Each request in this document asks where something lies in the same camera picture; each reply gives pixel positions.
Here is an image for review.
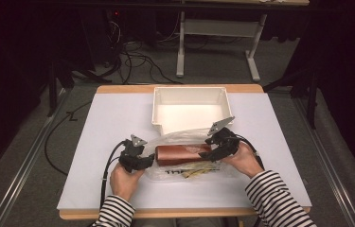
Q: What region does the yellow packet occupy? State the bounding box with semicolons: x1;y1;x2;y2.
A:
183;164;219;180

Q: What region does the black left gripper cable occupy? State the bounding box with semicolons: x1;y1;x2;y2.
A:
99;140;128;210

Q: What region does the white desk frame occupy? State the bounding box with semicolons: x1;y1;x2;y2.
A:
175;0;311;83

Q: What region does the tangle of black floor cables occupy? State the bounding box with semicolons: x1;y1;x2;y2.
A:
102;18;184;85

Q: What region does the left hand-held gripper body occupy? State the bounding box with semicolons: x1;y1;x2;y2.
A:
118;134;149;174

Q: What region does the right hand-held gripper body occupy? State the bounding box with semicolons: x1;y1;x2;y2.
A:
207;116;241;159

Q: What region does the clear plastic bag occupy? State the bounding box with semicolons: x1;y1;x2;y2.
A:
145;127;240;183

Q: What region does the black metal stand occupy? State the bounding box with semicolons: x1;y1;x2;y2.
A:
45;58;103;118
262;67;321;131

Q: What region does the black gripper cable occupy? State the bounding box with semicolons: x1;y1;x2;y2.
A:
99;140;128;210
233;133;266;171

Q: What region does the brown snack packet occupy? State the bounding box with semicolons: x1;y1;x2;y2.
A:
154;143;215;167

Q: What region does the white table mat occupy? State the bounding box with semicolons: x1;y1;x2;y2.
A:
56;92;312;212

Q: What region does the black floor cable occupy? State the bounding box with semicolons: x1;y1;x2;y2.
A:
44;100;94;177

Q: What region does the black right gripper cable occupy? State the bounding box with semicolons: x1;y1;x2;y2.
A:
233;133;266;171

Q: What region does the person's left hand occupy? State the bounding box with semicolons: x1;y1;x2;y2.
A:
109;163;146;202

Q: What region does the metal floor rail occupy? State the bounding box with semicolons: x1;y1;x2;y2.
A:
293;97;355;227
0;88;72;227

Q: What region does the person's right hand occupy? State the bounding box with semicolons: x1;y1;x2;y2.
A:
221;141;265;179

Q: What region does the white plastic bin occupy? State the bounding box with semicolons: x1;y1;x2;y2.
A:
151;86;234;136

